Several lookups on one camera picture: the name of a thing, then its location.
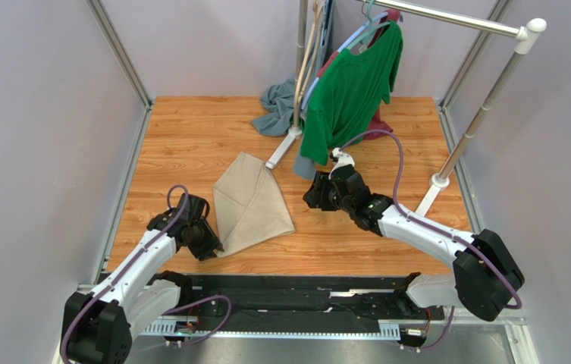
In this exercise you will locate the silver white clothes rack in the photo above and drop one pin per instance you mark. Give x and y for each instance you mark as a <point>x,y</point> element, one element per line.
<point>526,36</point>

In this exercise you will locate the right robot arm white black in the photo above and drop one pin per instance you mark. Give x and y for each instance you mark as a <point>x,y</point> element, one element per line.
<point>486,276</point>

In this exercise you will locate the light blue clothes hanger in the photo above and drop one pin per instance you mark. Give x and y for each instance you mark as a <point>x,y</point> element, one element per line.
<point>325,60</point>

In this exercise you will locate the aluminium frame rail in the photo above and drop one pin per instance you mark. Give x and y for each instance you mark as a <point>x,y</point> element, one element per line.
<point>425,291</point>

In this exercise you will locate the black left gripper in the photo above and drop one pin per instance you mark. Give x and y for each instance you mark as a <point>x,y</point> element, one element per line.
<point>205,251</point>

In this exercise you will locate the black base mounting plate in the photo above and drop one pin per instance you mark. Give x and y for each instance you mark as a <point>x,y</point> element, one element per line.
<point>298,305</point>

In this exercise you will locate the teal clothes hanger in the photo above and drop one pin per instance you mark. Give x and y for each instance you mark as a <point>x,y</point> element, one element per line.
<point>365,36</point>

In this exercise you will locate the green t-shirt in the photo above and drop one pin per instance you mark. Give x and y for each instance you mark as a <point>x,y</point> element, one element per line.
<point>349,93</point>

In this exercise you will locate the beige wooden clothes hanger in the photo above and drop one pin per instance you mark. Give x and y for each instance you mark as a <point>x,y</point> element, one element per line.
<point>307,48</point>

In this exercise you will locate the maroon garment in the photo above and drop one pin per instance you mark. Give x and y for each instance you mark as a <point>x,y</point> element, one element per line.
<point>376,122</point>

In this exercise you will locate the blue-grey garment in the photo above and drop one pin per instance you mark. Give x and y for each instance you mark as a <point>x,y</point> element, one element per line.
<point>277,100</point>

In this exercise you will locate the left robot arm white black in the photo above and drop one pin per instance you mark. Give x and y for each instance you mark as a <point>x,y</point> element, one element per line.
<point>101,325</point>

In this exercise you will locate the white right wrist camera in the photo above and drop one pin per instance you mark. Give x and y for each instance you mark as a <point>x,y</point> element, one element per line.
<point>341,158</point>

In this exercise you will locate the beige linen napkin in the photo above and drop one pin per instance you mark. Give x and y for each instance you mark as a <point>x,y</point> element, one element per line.
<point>249,206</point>

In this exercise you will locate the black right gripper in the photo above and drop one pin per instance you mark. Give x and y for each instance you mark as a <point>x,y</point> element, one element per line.
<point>318,192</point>

